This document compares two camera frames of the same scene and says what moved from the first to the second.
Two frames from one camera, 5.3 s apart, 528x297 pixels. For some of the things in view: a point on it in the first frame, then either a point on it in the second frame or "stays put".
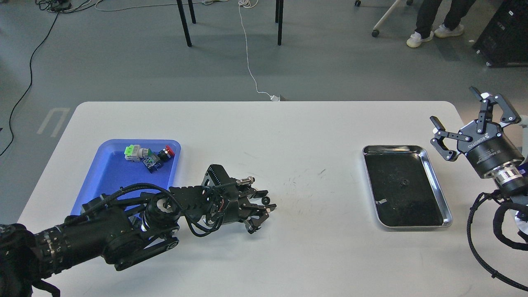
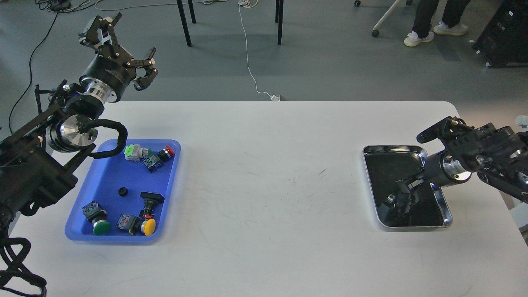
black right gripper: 489,150 to 440,169
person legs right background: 427,12 stays put
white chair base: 375,32 stays put
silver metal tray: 405,192 stays put
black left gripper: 221,191 to 110,71
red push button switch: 153,163 stays put
